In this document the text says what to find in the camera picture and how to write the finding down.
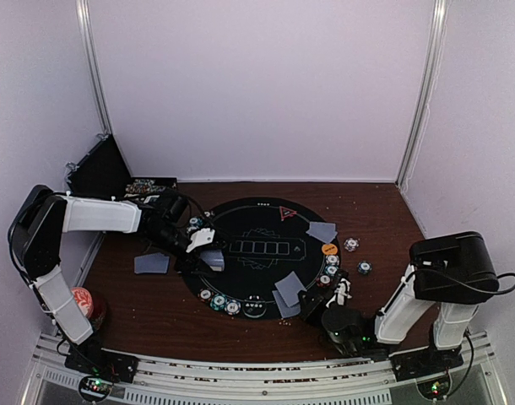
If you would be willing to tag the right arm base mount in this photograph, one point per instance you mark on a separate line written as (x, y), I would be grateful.
(430, 369)

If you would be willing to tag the black poker set case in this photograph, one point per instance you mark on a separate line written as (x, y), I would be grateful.
(103, 172)

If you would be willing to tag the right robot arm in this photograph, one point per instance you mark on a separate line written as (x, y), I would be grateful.
(454, 272)

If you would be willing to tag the leftover cards on table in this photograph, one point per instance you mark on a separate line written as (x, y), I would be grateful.
(155, 263)

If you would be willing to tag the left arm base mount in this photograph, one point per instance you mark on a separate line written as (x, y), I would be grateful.
(100, 381)

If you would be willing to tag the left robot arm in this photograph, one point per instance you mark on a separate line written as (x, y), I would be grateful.
(53, 228)

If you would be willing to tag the red chip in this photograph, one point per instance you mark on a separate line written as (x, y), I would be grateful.
(205, 295)
(324, 281)

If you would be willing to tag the green chip stack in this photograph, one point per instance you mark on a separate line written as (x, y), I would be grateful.
(364, 267)

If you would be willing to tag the red triangle marker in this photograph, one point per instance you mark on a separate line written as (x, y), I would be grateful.
(286, 213)

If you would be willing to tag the orange big blind button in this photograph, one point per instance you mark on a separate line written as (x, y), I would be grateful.
(330, 249)

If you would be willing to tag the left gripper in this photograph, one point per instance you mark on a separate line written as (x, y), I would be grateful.
(187, 263)

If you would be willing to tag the dealt card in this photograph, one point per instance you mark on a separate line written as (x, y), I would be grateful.
(317, 229)
(285, 310)

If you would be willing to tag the grey card deck box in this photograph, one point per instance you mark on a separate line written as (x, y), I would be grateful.
(214, 259)

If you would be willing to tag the red patterned tin can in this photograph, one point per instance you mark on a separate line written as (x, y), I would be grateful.
(92, 305)

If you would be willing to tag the round black poker mat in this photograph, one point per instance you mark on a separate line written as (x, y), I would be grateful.
(261, 250)

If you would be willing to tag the aluminium front rail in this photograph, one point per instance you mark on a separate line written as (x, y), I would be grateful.
(334, 381)

